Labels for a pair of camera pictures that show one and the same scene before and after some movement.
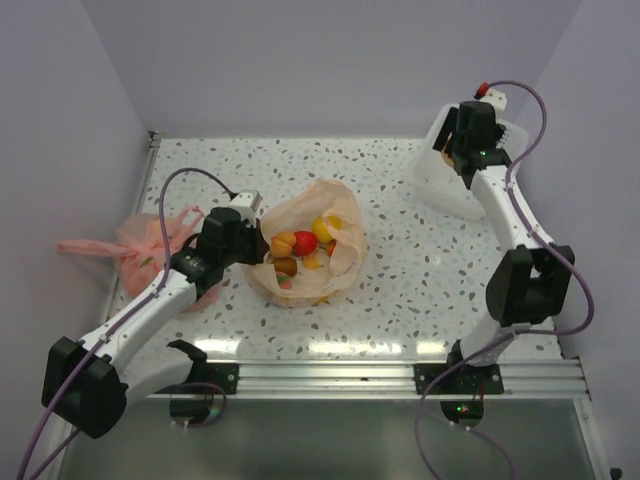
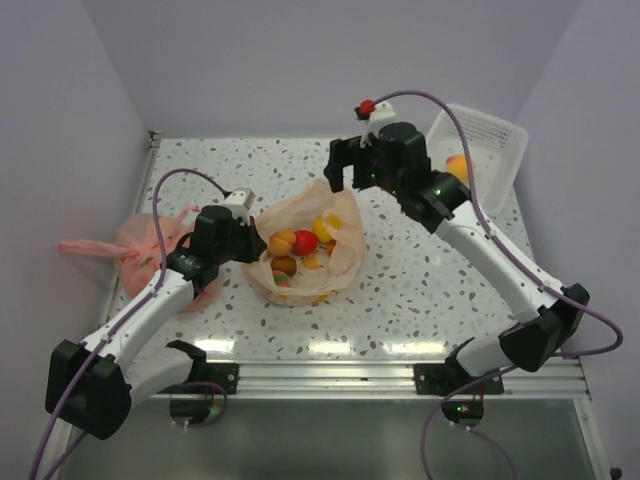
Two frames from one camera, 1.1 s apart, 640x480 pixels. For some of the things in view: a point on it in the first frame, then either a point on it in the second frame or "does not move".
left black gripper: (259, 245) does not move
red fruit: (305, 244) does not move
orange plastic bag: (311, 287) does not move
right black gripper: (448, 128) to (349, 151)
